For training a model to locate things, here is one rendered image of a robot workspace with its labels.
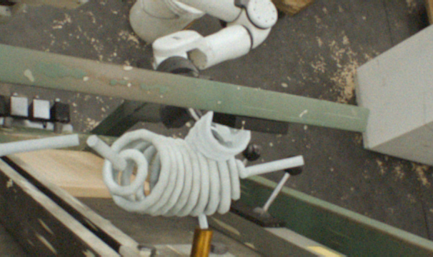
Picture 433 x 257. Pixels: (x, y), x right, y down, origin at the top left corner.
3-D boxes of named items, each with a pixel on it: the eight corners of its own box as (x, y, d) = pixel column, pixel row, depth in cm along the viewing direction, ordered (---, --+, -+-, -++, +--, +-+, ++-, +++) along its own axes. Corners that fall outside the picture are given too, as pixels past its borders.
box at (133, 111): (153, 91, 193) (182, 66, 180) (157, 125, 189) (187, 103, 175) (120, 86, 186) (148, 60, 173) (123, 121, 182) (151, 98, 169)
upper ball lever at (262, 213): (256, 223, 103) (297, 159, 106) (271, 229, 100) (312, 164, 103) (244, 211, 101) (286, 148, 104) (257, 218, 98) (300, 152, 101)
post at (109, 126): (60, 169, 246) (146, 98, 190) (61, 183, 244) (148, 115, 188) (46, 168, 243) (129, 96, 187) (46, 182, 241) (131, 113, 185)
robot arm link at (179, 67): (231, 102, 113) (215, 78, 123) (203, 66, 108) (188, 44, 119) (179, 142, 114) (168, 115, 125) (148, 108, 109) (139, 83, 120)
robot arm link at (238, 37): (202, 75, 138) (261, 51, 149) (224, 58, 130) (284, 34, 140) (181, 34, 139) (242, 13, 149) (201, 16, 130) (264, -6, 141)
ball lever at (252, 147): (219, 204, 113) (256, 147, 115) (230, 209, 110) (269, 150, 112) (206, 193, 111) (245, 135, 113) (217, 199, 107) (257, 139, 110)
